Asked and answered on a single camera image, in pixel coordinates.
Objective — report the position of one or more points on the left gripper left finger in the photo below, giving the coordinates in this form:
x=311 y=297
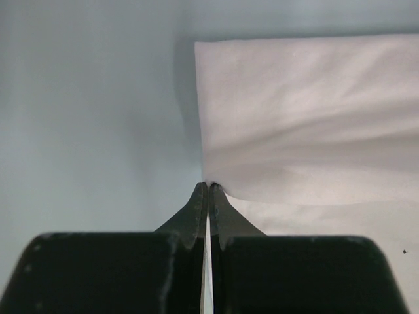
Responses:
x=115 y=272

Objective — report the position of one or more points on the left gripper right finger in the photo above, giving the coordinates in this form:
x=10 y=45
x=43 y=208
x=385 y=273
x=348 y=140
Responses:
x=256 y=273

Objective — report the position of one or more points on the white t shirt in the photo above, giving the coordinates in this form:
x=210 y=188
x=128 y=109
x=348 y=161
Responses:
x=317 y=136

